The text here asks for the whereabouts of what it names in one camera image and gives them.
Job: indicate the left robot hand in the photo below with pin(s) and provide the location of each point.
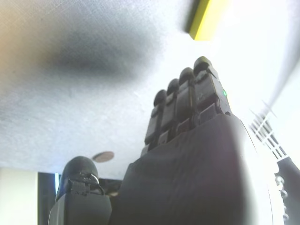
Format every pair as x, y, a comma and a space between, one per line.
187, 175

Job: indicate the orange swirl cookie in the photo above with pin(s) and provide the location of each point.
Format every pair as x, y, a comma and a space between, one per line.
103, 156

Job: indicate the yellow rectangular block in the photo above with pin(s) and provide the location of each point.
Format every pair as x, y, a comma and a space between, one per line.
204, 21

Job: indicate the white cabinet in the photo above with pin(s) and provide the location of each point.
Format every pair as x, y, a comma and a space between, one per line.
18, 199

